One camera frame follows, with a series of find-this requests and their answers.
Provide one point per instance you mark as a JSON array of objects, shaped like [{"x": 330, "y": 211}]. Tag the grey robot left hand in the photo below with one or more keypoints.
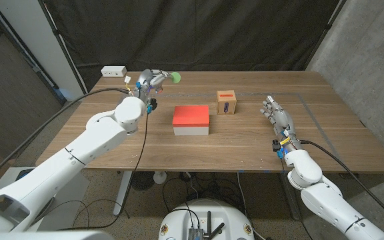
[{"x": 148, "y": 81}]

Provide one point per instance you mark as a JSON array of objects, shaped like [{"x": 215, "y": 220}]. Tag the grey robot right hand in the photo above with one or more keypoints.
[{"x": 282, "y": 118}]

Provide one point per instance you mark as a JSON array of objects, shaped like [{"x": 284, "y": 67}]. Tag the green round coin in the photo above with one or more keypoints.
[{"x": 176, "y": 77}]

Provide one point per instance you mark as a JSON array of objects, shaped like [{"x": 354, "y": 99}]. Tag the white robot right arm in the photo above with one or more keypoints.
[{"x": 318, "y": 196}]

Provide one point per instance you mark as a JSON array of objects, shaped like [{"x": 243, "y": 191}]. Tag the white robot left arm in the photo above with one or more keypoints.
[{"x": 78, "y": 153}]

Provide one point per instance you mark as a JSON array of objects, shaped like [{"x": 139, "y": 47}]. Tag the white power outlet box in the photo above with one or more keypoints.
[{"x": 113, "y": 71}]

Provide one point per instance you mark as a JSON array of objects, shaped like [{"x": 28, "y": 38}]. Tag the red box with white base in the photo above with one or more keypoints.
[{"x": 191, "y": 116}]

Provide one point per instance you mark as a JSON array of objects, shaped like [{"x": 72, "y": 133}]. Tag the wooden coin slot box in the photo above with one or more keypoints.
[{"x": 226, "y": 101}]

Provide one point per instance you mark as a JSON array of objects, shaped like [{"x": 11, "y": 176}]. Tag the black backdrop curtain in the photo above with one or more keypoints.
[{"x": 192, "y": 33}]

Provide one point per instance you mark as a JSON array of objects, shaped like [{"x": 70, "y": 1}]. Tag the grey table leg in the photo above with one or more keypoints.
[{"x": 290, "y": 196}]

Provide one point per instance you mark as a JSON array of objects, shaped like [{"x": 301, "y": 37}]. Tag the black backdrop stand pole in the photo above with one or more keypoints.
[
  {"x": 327, "y": 28},
  {"x": 62, "y": 43}
]

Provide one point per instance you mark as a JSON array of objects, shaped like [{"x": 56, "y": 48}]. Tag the white round floor disc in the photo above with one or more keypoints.
[{"x": 159, "y": 177}]

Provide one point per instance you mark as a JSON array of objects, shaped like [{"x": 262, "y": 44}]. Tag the black round floor fan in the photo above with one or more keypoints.
[{"x": 142, "y": 181}]

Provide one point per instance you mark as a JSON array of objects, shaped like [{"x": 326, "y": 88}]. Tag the white table leg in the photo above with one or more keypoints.
[{"x": 122, "y": 193}]

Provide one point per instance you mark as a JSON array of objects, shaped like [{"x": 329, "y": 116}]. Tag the white robot torso base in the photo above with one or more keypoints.
[{"x": 178, "y": 216}]

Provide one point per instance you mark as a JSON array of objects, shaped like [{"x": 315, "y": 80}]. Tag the blue foot pedal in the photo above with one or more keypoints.
[{"x": 23, "y": 173}]

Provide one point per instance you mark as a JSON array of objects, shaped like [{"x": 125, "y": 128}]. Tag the white robot head edge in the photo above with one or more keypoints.
[{"x": 45, "y": 235}]

